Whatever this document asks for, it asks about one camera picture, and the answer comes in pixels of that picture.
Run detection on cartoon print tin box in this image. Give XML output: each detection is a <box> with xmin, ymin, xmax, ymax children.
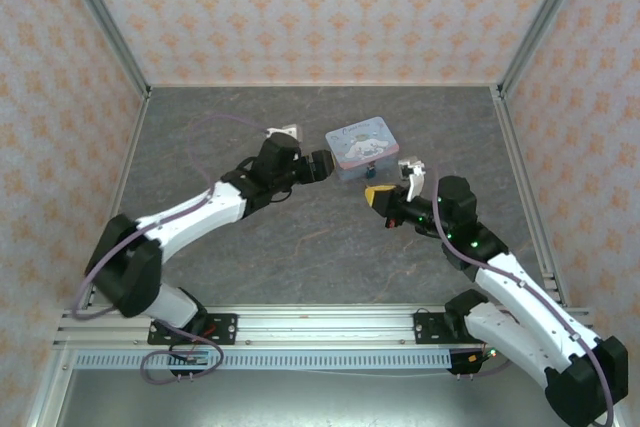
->
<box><xmin>324</xmin><ymin>115</ymin><xmax>401</xmax><ymax>182</ymax></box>

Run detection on grey metal shelf sheet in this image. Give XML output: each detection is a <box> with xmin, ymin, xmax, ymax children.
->
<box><xmin>47</xmin><ymin>366</ymin><xmax>556</xmax><ymax>427</ymax></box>

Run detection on aluminium side rail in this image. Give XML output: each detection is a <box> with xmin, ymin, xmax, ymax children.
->
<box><xmin>492</xmin><ymin>86</ymin><xmax>569</xmax><ymax>308</ymax></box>
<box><xmin>79</xmin><ymin>89</ymin><xmax>152</xmax><ymax>309</ymax></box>

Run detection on wide aluminium base rail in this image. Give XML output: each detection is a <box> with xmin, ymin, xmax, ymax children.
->
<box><xmin>53</xmin><ymin>304</ymin><xmax>600</xmax><ymax>348</ymax></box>

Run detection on slotted grey cable duct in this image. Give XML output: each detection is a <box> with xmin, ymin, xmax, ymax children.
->
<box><xmin>73</xmin><ymin>350</ymin><xmax>455</xmax><ymax>369</ymax></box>

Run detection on aluminium corner post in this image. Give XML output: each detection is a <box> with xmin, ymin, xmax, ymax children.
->
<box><xmin>53</xmin><ymin>0</ymin><xmax>152</xmax><ymax>98</ymax></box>
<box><xmin>498</xmin><ymin>0</ymin><xmax>596</xmax><ymax>98</ymax></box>

